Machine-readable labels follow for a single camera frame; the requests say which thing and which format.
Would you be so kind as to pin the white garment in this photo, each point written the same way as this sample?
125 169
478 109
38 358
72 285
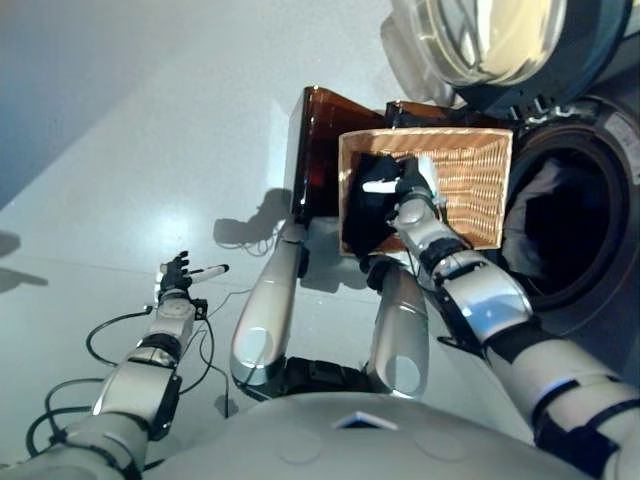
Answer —
525 215

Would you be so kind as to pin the grey front-load washing machine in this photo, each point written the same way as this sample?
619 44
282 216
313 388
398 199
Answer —
615 200

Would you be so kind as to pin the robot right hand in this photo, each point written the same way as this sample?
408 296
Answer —
417 182

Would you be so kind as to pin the grey robot torso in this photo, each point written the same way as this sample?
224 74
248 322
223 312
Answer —
350 450

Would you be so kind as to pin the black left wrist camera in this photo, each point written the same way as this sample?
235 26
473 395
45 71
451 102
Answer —
200 308

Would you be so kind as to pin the wicker laundry basket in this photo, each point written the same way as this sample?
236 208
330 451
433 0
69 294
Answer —
475 180

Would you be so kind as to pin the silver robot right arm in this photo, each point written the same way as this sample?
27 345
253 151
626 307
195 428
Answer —
490 310

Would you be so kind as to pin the black garment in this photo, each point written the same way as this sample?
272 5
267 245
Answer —
367 220

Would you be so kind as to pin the robot right leg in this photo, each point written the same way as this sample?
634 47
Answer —
400 340

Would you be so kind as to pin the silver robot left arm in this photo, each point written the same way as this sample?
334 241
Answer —
140 380

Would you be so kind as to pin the round glass washer door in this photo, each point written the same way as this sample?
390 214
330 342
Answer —
500 40

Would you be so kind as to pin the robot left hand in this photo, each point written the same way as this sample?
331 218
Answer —
175 280

